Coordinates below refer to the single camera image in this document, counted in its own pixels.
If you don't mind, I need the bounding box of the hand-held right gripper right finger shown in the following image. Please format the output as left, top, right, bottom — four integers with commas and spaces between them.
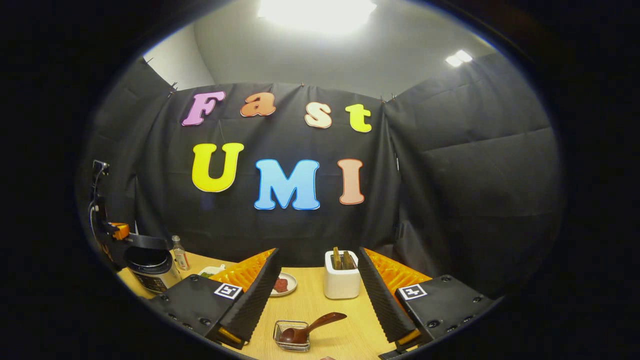
358, 247, 503, 359

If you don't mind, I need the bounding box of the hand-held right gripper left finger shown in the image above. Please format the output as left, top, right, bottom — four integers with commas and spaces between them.
149, 248, 282, 350

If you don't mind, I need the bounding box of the white chopstick holder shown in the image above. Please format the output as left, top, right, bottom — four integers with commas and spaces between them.
324, 250, 361, 300

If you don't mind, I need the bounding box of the brown wooden spoon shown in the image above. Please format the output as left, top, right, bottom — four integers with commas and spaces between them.
279, 312, 348, 345

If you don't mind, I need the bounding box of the grey rice cooker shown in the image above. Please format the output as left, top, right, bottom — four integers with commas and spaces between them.
122, 234, 182, 294

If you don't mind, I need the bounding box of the white round plate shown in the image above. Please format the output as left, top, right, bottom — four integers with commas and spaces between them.
270, 272, 298, 297

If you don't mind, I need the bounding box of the small clear bottle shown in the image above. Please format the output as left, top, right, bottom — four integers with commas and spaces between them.
171, 235, 191, 271

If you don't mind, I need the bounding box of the black backdrop cloth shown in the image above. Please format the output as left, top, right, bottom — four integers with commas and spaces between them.
80, 52, 563, 301

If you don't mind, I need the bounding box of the small ceiling light panel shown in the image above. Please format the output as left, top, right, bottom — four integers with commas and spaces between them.
445, 49, 473, 68

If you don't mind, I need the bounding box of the large ceiling light panel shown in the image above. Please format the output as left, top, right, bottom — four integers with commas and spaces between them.
257, 0, 378, 34

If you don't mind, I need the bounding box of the clear wire spoon basket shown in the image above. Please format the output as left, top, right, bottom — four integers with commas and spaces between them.
273, 320, 311, 353

